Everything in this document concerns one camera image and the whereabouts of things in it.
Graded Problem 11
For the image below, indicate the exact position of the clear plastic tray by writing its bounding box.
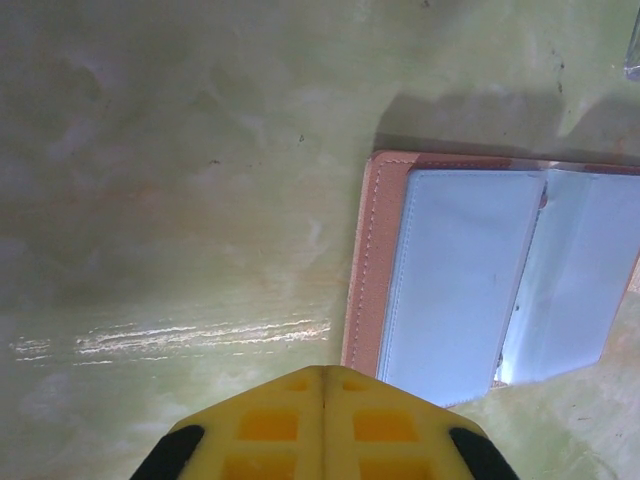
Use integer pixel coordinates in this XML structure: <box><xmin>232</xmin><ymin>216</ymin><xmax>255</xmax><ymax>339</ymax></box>
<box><xmin>622</xmin><ymin>0</ymin><xmax>640</xmax><ymax>82</ymax></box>

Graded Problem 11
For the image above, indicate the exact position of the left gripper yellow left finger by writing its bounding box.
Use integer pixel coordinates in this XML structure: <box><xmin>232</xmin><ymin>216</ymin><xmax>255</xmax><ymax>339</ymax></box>
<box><xmin>132</xmin><ymin>365</ymin><xmax>327</xmax><ymax>480</ymax></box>

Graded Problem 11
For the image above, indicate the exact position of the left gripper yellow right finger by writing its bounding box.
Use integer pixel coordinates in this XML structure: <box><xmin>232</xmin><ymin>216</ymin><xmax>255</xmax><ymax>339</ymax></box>
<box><xmin>324</xmin><ymin>366</ymin><xmax>517</xmax><ymax>480</ymax></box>

